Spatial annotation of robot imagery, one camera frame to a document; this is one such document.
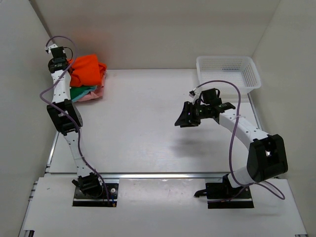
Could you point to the green folded t-shirt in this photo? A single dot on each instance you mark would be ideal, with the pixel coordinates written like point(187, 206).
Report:
point(77, 93)

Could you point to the white plastic mesh basket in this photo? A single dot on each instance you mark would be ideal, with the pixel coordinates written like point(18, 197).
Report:
point(239, 70)

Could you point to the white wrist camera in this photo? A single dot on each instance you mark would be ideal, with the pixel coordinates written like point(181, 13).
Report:
point(50, 47)
point(196, 96)

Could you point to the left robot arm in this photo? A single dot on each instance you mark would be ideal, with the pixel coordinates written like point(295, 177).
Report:
point(67, 118)

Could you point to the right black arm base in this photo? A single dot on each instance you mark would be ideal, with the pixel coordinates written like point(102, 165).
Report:
point(221, 196)

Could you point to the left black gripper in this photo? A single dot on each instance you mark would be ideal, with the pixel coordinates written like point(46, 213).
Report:
point(53, 61)

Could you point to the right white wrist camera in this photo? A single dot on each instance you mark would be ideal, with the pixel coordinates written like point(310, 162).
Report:
point(196, 96)

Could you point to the orange t-shirt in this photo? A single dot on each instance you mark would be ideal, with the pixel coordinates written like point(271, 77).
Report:
point(87, 71)

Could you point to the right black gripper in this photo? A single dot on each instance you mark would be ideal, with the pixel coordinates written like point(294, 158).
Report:
point(186, 118)

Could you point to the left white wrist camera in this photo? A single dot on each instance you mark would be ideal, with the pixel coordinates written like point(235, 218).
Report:
point(50, 47)

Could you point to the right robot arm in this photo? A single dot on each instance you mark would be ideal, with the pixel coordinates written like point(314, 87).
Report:
point(266, 153)

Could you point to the aluminium rail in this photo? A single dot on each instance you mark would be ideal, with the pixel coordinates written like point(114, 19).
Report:
point(189, 175)

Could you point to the pink folded t-shirt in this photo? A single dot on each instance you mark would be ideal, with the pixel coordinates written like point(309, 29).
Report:
point(97, 93)

